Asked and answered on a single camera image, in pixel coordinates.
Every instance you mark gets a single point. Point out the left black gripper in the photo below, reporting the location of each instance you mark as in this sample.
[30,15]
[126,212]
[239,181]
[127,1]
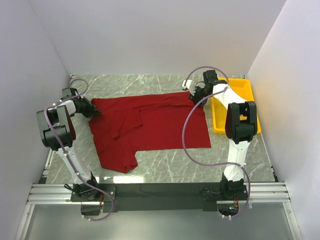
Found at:
[92,110]

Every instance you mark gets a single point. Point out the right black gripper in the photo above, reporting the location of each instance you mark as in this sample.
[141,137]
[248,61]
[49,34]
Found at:
[194,97]

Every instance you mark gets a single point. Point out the red t shirt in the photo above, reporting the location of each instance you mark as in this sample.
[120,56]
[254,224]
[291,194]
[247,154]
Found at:
[150,122]

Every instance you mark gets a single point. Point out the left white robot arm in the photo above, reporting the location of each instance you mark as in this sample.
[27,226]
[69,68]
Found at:
[57,132]

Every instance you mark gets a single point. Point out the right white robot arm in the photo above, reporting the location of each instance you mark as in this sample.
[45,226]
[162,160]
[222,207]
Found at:
[241,125]

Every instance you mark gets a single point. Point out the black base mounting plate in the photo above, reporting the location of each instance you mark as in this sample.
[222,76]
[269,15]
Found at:
[169,196]

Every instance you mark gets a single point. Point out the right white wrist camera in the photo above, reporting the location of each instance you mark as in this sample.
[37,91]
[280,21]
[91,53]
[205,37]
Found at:
[187,85]

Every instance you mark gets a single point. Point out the aluminium frame rail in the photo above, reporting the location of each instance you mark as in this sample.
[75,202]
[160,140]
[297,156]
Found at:
[56,194]

